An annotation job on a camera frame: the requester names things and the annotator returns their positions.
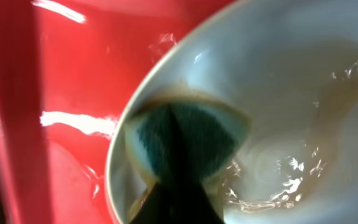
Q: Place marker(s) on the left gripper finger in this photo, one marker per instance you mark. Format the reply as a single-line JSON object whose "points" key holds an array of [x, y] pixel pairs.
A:
{"points": [[186, 203]]}

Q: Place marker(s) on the green yellow sponge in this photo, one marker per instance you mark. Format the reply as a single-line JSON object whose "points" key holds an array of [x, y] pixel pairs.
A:
{"points": [[184, 142]]}

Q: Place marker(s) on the light blue plate top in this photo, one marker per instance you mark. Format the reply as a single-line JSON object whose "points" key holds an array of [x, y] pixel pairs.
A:
{"points": [[292, 68]]}

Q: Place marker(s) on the red plastic tray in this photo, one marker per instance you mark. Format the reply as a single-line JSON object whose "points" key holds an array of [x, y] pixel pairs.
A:
{"points": [[67, 70]]}

